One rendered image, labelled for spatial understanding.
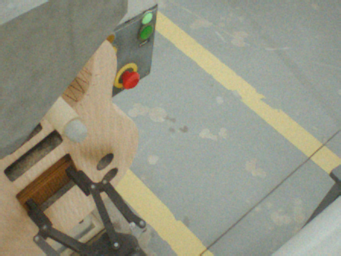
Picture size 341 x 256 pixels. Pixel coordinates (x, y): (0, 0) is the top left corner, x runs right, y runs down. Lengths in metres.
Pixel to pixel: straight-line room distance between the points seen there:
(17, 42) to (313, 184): 1.90
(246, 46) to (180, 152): 0.70
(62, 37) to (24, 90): 0.05
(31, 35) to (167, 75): 2.01
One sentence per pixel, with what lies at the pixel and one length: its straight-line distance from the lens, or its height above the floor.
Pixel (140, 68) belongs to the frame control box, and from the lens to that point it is 1.09.
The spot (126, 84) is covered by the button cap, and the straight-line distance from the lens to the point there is 1.04.
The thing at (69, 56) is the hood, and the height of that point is 1.46.
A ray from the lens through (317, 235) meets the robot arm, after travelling 0.58.
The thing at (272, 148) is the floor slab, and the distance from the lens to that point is 2.23.
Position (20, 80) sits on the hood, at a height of 1.47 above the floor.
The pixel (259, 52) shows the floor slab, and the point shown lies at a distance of 2.58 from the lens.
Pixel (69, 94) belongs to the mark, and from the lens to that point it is 0.73.
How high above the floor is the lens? 1.77
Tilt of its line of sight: 54 degrees down
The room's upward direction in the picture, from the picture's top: 8 degrees clockwise
